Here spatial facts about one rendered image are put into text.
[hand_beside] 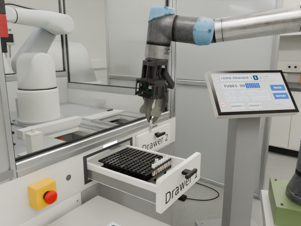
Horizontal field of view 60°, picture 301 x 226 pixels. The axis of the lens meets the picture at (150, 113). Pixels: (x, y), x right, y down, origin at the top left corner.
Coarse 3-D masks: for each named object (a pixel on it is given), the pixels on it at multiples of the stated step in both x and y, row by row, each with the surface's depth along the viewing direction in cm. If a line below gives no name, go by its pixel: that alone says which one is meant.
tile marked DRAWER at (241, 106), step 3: (243, 102) 154; (231, 105) 151; (234, 105) 152; (237, 105) 152; (240, 105) 152; (243, 105) 152; (231, 108) 150; (234, 108) 151; (237, 108) 151; (240, 108) 151; (243, 108) 152
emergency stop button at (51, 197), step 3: (48, 192) 78; (51, 192) 78; (54, 192) 79; (48, 195) 77; (51, 195) 78; (54, 195) 78; (45, 198) 77; (48, 198) 77; (51, 198) 78; (54, 198) 79; (45, 201) 77; (48, 201) 77; (51, 201) 78; (54, 201) 79
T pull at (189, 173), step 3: (195, 168) 90; (183, 171) 88; (186, 171) 88; (189, 171) 88; (192, 171) 88; (195, 171) 89; (183, 174) 88; (186, 174) 85; (189, 174) 86; (192, 174) 87; (186, 177) 85; (189, 177) 85
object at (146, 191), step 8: (112, 152) 112; (152, 152) 110; (88, 160) 102; (96, 160) 104; (176, 160) 104; (184, 160) 102; (88, 168) 98; (96, 168) 96; (104, 168) 94; (88, 176) 99; (96, 176) 96; (104, 176) 94; (112, 176) 92; (120, 176) 89; (128, 176) 88; (160, 176) 101; (104, 184) 95; (112, 184) 92; (120, 184) 90; (128, 184) 88; (136, 184) 86; (144, 184) 84; (152, 184) 83; (128, 192) 88; (136, 192) 86; (144, 192) 84; (152, 192) 82; (152, 200) 83
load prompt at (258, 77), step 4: (220, 76) 160; (224, 76) 161; (228, 76) 161; (232, 76) 162; (236, 76) 162; (240, 76) 162; (244, 76) 163; (248, 76) 163; (252, 76) 164; (256, 76) 164; (260, 76) 165; (220, 80) 159; (224, 80) 159; (228, 80) 160; (232, 80) 160; (236, 80) 161; (240, 80) 161; (244, 80) 161; (248, 80) 162; (252, 80) 162; (256, 80) 163; (260, 80) 163; (264, 80) 164
